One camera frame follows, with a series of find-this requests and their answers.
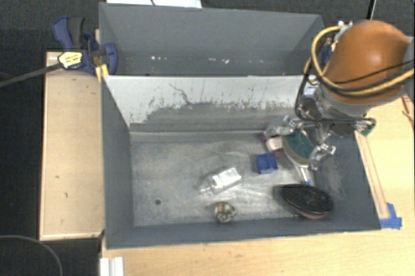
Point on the black oval disc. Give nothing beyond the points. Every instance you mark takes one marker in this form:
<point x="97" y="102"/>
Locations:
<point x="306" y="200"/>

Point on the clear plastic packet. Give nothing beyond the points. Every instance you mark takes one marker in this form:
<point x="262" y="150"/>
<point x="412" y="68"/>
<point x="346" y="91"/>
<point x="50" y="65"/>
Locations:
<point x="223" y="180"/>

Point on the pale wood board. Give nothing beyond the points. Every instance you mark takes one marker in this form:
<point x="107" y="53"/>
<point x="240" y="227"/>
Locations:
<point x="71" y="151"/>

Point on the teal and white brush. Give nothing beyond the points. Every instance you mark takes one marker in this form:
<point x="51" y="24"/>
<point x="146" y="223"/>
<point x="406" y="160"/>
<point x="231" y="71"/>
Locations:
<point x="297" y="144"/>

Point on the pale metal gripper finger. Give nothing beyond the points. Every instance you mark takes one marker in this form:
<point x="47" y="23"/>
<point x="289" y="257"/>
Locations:
<point x="279" y="128"/>
<point x="321" y="155"/>

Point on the speckled ball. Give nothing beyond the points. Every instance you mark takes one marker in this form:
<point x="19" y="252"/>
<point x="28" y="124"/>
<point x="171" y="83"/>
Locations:
<point x="225" y="212"/>

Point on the blue block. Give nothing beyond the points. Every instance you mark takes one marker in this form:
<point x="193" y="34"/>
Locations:
<point x="264" y="163"/>

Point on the grey metal bin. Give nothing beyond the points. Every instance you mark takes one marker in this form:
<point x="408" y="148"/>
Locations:
<point x="194" y="151"/>

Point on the pink and white box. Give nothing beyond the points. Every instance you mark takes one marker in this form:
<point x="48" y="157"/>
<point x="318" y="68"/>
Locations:
<point x="274" y="143"/>

